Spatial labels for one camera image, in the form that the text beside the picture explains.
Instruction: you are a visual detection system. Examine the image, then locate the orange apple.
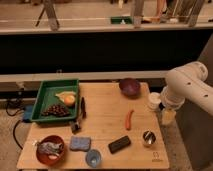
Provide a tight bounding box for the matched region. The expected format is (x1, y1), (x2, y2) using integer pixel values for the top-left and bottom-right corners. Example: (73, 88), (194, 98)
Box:
(64, 96), (75, 107)

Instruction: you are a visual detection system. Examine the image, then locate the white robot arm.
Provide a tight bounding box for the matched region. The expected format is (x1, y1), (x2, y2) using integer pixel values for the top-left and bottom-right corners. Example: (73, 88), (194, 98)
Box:
(160, 61), (213, 125)

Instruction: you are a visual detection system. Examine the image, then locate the white paper cup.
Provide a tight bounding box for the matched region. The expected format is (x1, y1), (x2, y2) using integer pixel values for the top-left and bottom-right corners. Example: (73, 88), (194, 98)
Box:
(148, 92), (161, 110)

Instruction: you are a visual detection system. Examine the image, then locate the metal cup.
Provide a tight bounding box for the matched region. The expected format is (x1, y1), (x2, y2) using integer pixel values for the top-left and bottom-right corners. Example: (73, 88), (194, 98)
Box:
(143, 131), (156, 147)

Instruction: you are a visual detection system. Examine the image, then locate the blue plastic cup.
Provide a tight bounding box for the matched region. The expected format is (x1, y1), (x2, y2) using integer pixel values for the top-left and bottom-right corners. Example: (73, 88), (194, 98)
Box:
(85, 149), (101, 168)

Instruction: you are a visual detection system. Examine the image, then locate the orange carrot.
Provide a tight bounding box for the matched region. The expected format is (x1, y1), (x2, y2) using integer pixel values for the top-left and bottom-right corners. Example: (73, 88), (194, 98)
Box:
(125, 110), (134, 131)

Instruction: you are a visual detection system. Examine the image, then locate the dark purple bowl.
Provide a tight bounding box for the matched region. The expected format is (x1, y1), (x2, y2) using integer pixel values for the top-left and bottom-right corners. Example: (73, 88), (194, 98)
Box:
(119, 78), (141, 97)

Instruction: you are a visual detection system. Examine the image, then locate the black rectangular block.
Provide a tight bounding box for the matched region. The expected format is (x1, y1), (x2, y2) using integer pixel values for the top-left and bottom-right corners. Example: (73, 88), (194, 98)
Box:
(108, 136), (131, 154)

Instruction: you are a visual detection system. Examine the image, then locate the blue sponge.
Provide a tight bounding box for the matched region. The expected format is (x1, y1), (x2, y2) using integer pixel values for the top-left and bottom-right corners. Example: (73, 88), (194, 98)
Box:
(69, 136), (91, 151)

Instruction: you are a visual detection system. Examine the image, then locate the small dark clip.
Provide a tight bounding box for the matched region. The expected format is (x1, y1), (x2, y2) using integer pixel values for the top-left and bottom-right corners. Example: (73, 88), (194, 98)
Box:
(70, 121), (81, 134)

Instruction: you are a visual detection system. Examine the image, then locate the green box in background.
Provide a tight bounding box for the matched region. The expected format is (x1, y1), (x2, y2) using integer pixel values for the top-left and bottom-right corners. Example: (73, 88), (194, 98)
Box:
(110, 16), (132, 24)

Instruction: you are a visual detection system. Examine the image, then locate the green plastic tray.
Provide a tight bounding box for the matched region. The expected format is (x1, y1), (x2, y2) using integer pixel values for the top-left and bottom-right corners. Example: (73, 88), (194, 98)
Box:
(31, 79), (79, 123)

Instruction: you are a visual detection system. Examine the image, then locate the dark grape bunch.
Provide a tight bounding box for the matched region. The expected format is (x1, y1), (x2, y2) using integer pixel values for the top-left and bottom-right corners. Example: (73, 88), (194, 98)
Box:
(42, 104), (70, 117)

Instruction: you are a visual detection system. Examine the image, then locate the grey crumpled cloth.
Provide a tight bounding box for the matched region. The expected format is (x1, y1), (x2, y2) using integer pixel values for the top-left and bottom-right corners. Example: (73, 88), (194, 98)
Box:
(38, 142), (63, 156)

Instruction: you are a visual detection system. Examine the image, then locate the red bowl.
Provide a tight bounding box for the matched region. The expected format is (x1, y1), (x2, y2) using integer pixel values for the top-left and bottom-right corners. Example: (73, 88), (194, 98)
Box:
(36, 135), (66, 166)

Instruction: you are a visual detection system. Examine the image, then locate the blue power box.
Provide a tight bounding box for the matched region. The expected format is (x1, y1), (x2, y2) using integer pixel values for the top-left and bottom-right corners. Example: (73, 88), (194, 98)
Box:
(22, 105), (33, 123)

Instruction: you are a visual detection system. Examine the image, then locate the black cable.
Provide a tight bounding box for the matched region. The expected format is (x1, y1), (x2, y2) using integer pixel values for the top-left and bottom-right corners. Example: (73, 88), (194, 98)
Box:
(5, 96), (26, 150)

